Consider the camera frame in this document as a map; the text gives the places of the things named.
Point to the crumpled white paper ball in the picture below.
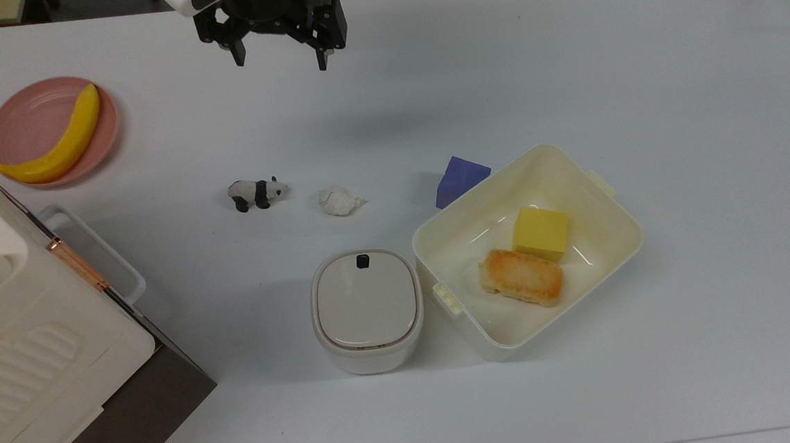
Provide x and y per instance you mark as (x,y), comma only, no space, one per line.
(339,201)

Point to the white trash can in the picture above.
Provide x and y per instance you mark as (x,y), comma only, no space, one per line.
(367,307)

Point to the purple block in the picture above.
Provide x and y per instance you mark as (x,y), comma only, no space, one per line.
(458,179)

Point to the cream plastic container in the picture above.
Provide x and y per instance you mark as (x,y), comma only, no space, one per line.
(573,188)

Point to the yellow banana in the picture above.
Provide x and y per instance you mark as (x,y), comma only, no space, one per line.
(66,144)

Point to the white oven appliance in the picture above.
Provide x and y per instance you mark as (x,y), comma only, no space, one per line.
(29,358)

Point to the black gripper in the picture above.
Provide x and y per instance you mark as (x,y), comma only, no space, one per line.
(262,12)

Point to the toasted bread piece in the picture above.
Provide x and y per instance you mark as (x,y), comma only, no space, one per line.
(521,278)

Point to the toy panda figure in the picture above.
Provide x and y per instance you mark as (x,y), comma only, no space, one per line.
(257,191)

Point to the yellow cube block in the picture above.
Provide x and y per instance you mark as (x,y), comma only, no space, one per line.
(540,232)

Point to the pink plate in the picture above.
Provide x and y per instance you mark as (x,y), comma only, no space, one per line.
(33,122)

